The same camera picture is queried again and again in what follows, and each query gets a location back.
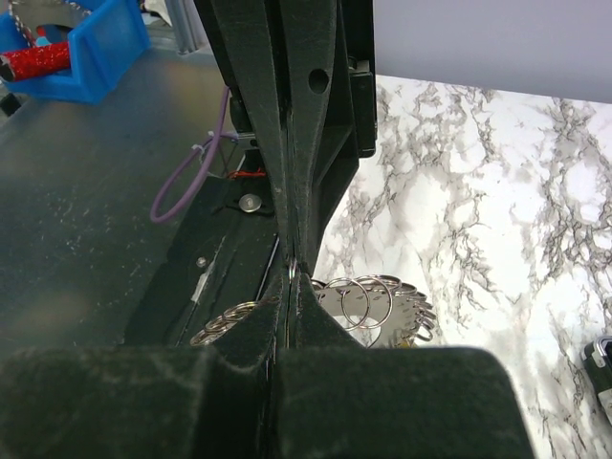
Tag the silver disc keyring holder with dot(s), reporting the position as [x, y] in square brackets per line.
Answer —
[378, 310]

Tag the black poker chip case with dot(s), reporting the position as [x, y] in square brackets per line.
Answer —
[596, 359]

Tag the blue bin on floor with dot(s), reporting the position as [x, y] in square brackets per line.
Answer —
[102, 50]

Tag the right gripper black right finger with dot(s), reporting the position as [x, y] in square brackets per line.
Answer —
[333, 398]

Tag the red glitter toy microphone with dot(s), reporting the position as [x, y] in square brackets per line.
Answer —
[38, 61]

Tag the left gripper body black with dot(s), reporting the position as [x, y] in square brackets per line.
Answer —
[351, 136]

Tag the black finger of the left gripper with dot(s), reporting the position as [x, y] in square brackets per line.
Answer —
[248, 41]
[313, 34]

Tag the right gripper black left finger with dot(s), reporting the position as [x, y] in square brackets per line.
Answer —
[211, 401]

